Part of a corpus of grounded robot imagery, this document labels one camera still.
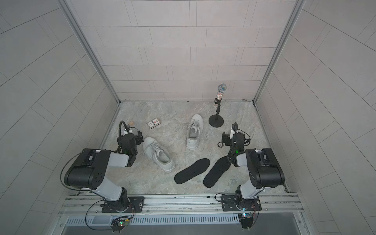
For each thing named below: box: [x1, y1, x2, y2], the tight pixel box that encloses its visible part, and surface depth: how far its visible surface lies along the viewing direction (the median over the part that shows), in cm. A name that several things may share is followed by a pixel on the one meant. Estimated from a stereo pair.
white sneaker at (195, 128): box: [186, 114, 204, 151], surface depth 91 cm
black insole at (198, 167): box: [174, 158, 211, 185], surface depth 84 cm
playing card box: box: [146, 117, 162, 130], surface depth 104 cm
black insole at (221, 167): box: [203, 155, 232, 188], surface depth 82 cm
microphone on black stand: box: [208, 83, 227, 128], surface depth 104 cm
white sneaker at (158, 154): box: [142, 137, 176, 173], surface depth 82 cm
